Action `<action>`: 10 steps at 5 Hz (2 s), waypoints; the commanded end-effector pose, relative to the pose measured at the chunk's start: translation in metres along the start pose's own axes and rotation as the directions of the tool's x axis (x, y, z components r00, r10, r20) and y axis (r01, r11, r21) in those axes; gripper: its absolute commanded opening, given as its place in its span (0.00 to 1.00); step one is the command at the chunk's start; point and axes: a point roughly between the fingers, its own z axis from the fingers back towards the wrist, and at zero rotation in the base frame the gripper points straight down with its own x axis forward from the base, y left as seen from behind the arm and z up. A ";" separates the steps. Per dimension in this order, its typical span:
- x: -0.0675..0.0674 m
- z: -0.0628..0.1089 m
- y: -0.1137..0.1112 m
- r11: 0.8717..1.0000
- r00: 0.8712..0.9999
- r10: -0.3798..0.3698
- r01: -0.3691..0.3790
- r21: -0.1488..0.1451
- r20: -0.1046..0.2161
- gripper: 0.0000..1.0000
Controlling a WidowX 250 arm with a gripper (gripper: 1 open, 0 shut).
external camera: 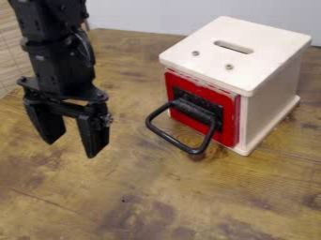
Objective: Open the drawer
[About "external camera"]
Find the red drawer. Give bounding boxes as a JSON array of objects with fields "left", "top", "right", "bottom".
[{"left": 164, "top": 68, "right": 241, "bottom": 147}]

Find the white wooden box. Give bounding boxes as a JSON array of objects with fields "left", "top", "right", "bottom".
[{"left": 159, "top": 16, "right": 311, "bottom": 156}]

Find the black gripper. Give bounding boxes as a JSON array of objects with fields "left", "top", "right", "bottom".
[{"left": 18, "top": 29, "right": 112, "bottom": 158}]

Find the black drawer handle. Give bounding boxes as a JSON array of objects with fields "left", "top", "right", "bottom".
[{"left": 144, "top": 97, "right": 223, "bottom": 156}]

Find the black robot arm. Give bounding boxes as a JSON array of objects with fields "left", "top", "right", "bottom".
[{"left": 8, "top": 0, "right": 111, "bottom": 158}]

